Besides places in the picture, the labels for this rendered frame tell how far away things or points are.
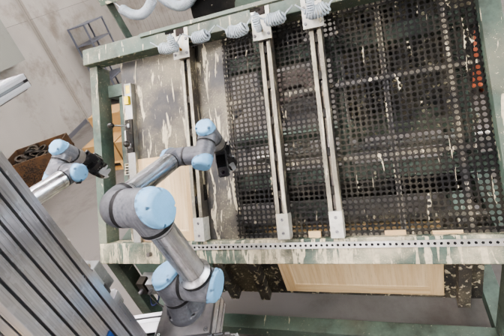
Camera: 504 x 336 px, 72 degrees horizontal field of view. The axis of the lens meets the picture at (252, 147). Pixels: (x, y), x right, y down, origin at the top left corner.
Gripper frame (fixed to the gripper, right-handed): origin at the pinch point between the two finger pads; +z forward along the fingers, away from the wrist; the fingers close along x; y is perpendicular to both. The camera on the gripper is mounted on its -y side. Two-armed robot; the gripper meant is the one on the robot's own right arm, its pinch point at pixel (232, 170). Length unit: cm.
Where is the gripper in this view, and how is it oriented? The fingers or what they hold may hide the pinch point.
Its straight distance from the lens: 163.3
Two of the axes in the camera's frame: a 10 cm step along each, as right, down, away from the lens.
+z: 2.7, 5.0, 8.2
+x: -9.6, 2.1, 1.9
